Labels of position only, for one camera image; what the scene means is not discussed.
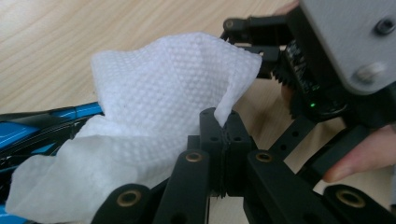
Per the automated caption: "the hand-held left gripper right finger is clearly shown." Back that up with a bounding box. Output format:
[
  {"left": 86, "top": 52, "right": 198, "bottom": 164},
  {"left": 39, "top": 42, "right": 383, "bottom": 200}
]
[{"left": 223, "top": 110, "right": 257, "bottom": 198}]

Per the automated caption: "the white wet wipe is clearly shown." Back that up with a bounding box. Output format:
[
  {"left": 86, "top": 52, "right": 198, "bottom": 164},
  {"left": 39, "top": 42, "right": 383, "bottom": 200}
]
[{"left": 5, "top": 31, "right": 263, "bottom": 224}]

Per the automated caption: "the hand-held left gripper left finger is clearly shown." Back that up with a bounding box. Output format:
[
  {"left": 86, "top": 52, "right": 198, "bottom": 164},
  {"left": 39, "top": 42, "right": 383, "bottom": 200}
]
[{"left": 199, "top": 106, "right": 226, "bottom": 197}]

